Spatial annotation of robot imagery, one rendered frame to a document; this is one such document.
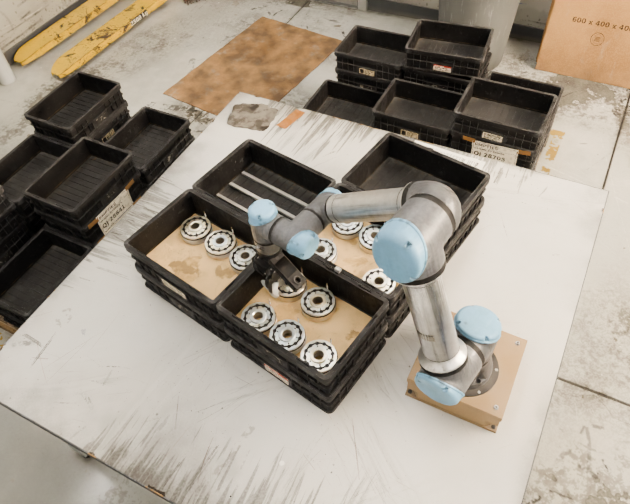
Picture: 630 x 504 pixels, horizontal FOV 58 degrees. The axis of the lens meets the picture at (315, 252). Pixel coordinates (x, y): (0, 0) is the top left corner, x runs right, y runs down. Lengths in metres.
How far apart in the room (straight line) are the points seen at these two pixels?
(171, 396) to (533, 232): 1.32
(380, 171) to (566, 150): 1.70
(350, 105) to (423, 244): 2.25
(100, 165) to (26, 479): 1.38
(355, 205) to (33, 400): 1.15
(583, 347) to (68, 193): 2.37
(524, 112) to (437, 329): 1.84
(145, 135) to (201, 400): 1.75
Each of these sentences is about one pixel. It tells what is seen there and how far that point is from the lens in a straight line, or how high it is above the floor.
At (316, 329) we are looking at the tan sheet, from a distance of 1.67.
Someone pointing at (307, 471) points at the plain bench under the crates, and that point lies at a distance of 1.64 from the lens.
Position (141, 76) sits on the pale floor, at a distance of 4.33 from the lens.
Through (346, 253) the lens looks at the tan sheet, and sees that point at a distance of 1.82.
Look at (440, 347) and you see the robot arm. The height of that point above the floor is 1.11.
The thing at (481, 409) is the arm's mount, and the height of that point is 0.80.
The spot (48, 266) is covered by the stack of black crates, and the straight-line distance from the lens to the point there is 2.87.
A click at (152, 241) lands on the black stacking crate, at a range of 1.94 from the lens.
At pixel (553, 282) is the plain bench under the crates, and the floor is 0.70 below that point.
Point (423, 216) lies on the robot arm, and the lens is 1.13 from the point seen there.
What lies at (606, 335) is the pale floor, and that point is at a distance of 2.83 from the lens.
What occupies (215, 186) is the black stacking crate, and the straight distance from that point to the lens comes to 2.05.
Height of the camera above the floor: 2.26
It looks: 51 degrees down
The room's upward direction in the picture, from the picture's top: 6 degrees counter-clockwise
